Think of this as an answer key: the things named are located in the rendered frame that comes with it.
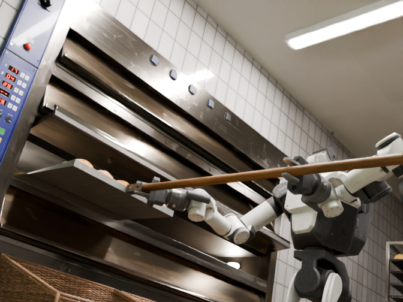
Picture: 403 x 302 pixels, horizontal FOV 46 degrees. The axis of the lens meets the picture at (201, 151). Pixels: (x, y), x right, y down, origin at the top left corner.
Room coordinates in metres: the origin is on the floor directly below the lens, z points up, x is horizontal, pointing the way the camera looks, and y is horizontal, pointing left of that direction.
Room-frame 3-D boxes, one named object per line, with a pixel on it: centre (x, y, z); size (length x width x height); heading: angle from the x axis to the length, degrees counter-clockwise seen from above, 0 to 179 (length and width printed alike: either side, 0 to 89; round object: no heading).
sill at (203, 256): (2.43, 0.08, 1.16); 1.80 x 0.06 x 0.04; 135
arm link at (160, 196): (1.79, 0.11, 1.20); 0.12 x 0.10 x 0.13; 102
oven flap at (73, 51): (2.42, 0.07, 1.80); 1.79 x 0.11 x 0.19; 135
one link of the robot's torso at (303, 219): (1.81, -0.56, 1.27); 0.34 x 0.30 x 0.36; 28
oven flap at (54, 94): (2.42, 0.07, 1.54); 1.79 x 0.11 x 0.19; 135
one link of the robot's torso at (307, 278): (1.84, -0.57, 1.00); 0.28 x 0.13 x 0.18; 136
